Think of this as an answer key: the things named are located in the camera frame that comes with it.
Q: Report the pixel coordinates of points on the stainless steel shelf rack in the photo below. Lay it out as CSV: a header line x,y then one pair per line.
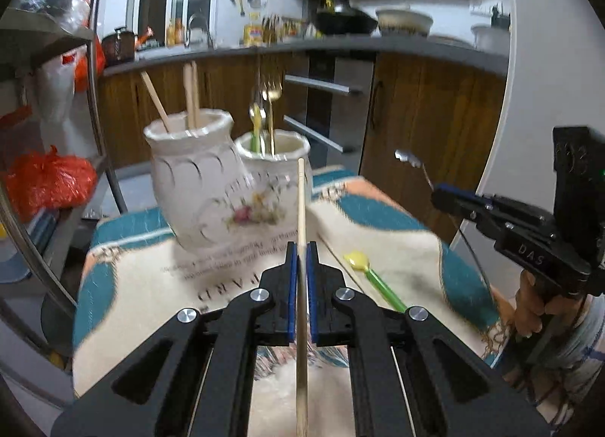
x,y
61,248

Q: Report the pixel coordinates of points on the yellow tin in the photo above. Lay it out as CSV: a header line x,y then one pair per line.
x,y
253,35

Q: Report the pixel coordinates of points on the metal faucet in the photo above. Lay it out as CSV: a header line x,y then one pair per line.
x,y
198,30

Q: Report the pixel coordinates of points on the oil bottles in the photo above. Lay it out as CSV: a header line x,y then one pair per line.
x,y
175,33

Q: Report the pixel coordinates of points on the black wok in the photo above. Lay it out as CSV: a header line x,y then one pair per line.
x,y
345,23

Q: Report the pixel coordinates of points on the clear plastic bag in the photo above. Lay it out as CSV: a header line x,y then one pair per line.
x,y
52,2

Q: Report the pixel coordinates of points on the person's right hand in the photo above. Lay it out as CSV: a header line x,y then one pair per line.
x,y
536,309

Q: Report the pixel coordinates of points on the wooden base cabinet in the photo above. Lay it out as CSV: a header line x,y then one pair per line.
x,y
425,134

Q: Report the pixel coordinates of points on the white clay pot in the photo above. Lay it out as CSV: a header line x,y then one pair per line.
x,y
404,23

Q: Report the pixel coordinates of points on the person's right forearm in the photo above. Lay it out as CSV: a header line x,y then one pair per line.
x,y
583,333

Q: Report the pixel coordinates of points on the red plastic bag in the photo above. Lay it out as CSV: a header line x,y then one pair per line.
x,y
47,179

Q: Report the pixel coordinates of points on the white enamel pot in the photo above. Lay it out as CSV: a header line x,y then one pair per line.
x,y
491,37

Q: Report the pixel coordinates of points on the white floral ceramic utensil holder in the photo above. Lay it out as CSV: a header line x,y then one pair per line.
x,y
212,186

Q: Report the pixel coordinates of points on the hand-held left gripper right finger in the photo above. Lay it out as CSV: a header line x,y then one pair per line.
x,y
345,323

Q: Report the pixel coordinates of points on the wooden base cabinets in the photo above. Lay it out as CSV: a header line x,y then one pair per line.
x,y
222,82

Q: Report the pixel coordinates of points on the grey kitchen countertop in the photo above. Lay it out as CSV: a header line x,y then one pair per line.
x,y
425,47

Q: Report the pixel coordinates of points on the printed teal bordered table cloth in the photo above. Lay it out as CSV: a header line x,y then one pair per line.
x,y
156,304

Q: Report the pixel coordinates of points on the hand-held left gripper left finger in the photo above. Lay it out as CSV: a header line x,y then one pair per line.
x,y
255,323

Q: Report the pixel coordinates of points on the orange hanging plastic bag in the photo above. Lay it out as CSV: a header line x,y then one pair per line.
x,y
87,63

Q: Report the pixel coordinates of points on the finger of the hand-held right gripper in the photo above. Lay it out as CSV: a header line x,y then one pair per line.
x,y
461,196
487,219

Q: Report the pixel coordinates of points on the built-in steel oven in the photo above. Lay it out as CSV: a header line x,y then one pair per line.
x,y
331,106

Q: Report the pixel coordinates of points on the white plastic bag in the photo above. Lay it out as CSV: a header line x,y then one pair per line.
x,y
54,87

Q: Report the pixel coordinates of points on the gold fork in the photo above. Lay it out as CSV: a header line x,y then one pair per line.
x,y
273,101
257,94

